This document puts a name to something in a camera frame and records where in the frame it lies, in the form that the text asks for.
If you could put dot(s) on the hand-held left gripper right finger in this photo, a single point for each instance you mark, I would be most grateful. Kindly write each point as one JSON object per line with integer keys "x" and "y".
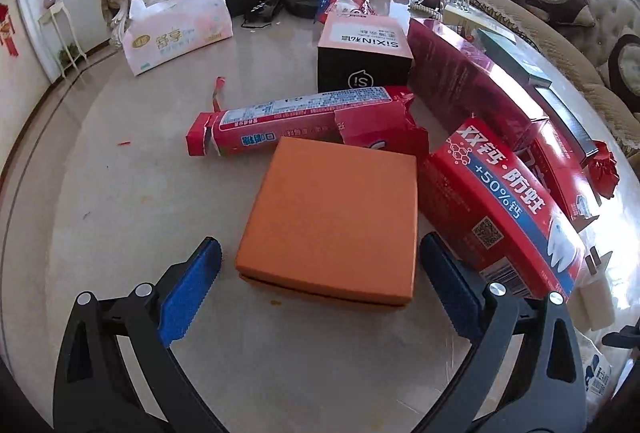
{"x": 450, "y": 293}

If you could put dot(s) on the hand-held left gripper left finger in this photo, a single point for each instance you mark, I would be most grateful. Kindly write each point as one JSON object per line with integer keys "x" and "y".
{"x": 190, "y": 293}

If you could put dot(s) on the orange cardboard box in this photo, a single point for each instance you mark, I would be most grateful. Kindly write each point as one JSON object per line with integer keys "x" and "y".
{"x": 325, "y": 218}

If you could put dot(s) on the red blue-striped toothpaste box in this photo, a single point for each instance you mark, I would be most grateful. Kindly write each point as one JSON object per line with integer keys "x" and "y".
{"x": 480, "y": 203}

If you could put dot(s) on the white blue printed packet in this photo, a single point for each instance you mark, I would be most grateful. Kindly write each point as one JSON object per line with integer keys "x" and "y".
{"x": 597, "y": 368}

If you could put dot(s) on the small red carton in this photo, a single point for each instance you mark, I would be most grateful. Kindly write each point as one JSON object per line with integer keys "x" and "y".
{"x": 560, "y": 168}

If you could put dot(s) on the long torn red toothpaste box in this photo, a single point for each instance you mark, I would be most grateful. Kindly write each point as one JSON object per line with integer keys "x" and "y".
{"x": 280, "y": 133}

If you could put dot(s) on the red ribbon bow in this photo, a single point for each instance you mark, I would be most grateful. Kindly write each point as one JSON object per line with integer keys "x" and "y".
{"x": 604, "y": 168}

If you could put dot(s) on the torn red cardboard strip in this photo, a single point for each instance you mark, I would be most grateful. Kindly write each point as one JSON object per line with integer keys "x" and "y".
{"x": 217, "y": 93}

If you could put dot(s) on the long black box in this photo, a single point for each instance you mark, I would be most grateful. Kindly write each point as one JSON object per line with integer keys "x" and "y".
{"x": 565, "y": 118}

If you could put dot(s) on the large dark red box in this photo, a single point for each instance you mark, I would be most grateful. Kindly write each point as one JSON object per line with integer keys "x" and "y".
{"x": 460, "y": 78}

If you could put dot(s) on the grey-green box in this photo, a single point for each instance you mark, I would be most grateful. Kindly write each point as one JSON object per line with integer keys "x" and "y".
{"x": 510, "y": 55}

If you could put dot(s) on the black and pink box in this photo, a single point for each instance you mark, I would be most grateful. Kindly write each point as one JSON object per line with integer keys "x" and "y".
{"x": 360, "y": 63}

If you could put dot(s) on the pink and white tissue pack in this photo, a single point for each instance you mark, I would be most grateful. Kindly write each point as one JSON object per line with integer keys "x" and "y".
{"x": 175, "y": 38}

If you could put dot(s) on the beige lace-trimmed sofa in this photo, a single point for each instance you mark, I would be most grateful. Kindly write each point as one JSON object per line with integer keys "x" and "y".
{"x": 575, "y": 58}

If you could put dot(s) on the black remote control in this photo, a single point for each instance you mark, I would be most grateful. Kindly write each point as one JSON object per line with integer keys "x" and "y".
{"x": 265, "y": 9}

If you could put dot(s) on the white side table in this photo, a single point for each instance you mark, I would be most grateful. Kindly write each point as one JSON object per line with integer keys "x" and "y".
{"x": 62, "y": 20}

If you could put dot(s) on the red white snack wrapper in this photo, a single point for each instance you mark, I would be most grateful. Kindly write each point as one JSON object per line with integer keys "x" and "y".
{"x": 350, "y": 5}

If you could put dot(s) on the red wall decoration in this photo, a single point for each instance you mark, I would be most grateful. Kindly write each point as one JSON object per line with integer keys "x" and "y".
{"x": 7, "y": 30}

